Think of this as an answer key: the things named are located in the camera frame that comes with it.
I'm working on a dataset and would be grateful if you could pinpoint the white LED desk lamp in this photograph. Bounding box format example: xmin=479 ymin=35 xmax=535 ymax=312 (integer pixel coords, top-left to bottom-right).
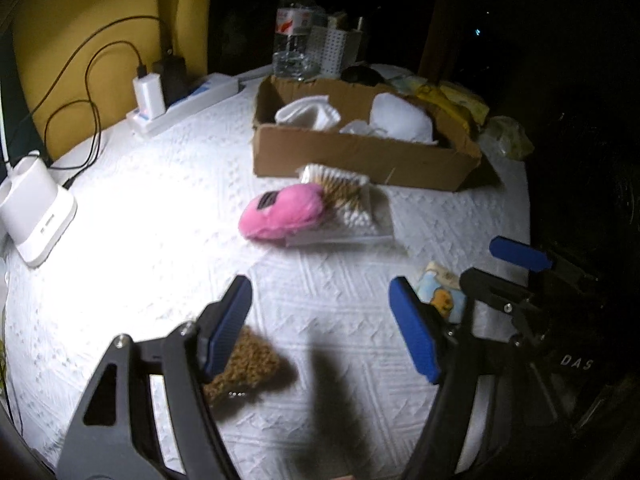
xmin=0 ymin=0 xmax=94 ymax=269

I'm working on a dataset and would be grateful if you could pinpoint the black power adapter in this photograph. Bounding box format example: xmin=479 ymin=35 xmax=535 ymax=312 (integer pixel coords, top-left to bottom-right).
xmin=152 ymin=50 xmax=190 ymax=107

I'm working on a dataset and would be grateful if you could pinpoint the black charging cable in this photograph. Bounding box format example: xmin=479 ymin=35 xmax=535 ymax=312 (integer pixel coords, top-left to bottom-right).
xmin=8 ymin=14 xmax=174 ymax=189

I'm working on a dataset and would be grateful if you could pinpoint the brown cardboard box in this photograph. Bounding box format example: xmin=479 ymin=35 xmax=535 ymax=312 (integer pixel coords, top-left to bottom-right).
xmin=253 ymin=76 xmax=482 ymax=192

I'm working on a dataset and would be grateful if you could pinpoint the white mesh bath sponge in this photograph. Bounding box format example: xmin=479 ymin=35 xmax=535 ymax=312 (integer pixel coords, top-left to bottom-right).
xmin=369 ymin=92 xmax=436 ymax=145

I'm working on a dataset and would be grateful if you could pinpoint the white USB charger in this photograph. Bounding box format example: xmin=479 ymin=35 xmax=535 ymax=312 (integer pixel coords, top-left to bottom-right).
xmin=132 ymin=73 xmax=166 ymax=120

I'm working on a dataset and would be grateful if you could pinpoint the cotton swab pack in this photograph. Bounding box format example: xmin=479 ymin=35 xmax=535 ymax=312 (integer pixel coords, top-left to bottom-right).
xmin=285 ymin=164 xmax=395 ymax=247

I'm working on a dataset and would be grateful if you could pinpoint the pink plush toy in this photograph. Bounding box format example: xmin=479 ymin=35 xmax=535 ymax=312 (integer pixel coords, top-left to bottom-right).
xmin=239 ymin=183 xmax=326 ymax=240

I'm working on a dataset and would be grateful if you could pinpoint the white cloth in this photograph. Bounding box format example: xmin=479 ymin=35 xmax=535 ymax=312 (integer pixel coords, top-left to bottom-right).
xmin=274 ymin=96 xmax=342 ymax=131

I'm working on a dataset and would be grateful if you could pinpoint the yellow curtain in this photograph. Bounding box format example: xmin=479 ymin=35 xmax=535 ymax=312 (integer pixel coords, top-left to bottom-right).
xmin=10 ymin=0 xmax=209 ymax=158

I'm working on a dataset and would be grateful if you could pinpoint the clear plastic water bottle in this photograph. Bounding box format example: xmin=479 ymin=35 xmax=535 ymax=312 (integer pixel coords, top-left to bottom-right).
xmin=272 ymin=0 xmax=316 ymax=80

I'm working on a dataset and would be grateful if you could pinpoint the cartoon pocket tissue pack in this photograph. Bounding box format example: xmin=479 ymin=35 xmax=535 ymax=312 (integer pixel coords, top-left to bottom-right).
xmin=416 ymin=261 xmax=465 ymax=324

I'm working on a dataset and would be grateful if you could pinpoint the crumpled green plastic bag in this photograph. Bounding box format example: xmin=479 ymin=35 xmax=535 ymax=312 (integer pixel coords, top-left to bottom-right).
xmin=484 ymin=116 xmax=535 ymax=162

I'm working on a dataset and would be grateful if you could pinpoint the white embossed tablecloth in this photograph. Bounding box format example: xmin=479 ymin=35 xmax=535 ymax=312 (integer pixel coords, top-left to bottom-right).
xmin=6 ymin=84 xmax=529 ymax=479

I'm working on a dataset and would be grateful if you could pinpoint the white power strip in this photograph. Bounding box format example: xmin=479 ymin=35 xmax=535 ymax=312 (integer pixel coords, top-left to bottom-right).
xmin=126 ymin=74 xmax=240 ymax=138

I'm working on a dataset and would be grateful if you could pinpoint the yellow tissue packet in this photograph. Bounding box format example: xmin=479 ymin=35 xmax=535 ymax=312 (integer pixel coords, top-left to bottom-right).
xmin=418 ymin=81 xmax=489 ymax=127

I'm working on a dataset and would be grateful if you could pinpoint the white plastic basket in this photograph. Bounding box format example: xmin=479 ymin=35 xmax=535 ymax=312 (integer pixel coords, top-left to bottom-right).
xmin=306 ymin=26 xmax=362 ymax=78

